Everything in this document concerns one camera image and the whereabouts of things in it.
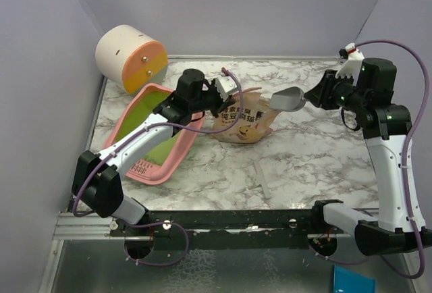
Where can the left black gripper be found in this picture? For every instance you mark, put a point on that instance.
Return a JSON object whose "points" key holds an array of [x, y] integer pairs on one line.
{"points": [[222, 104]]}

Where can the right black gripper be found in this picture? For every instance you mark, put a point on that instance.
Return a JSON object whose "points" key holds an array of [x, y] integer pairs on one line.
{"points": [[324, 90]]}

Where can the metal litter scoop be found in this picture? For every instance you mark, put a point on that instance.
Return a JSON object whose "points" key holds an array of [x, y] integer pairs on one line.
{"points": [[289, 100]]}

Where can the beige cat litter bag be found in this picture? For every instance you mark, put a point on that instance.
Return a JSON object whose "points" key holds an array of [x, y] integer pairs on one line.
{"points": [[255, 121]]}

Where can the clear bag sealing clip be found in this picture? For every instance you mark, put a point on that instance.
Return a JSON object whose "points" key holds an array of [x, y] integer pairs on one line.
{"points": [[259, 179]]}

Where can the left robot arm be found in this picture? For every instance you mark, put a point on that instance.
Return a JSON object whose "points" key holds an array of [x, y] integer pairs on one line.
{"points": [[98, 177]]}

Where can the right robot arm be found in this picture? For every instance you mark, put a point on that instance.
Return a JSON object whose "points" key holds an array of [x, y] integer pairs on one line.
{"points": [[399, 226]]}

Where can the pink litter box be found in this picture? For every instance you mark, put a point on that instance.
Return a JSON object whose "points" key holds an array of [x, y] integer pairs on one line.
{"points": [[156, 166]]}

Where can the cream orange cylindrical container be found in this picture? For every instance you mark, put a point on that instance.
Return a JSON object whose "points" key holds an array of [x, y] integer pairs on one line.
{"points": [[130, 58]]}

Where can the blue plastic object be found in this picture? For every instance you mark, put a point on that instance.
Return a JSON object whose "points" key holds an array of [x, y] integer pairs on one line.
{"points": [[346, 281]]}

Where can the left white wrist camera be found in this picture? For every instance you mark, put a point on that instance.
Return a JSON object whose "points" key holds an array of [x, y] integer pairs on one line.
{"points": [[225, 86]]}

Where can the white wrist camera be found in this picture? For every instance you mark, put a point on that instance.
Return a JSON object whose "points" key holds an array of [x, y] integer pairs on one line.
{"points": [[353, 61], [225, 86]]}

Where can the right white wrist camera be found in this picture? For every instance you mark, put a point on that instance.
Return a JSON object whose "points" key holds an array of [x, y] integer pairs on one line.
{"points": [[353, 61]]}

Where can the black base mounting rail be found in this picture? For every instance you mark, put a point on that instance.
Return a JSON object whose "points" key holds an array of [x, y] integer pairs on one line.
{"points": [[226, 229]]}

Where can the aluminium frame rail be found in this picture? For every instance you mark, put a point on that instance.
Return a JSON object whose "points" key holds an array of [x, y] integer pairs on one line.
{"points": [[90, 227]]}

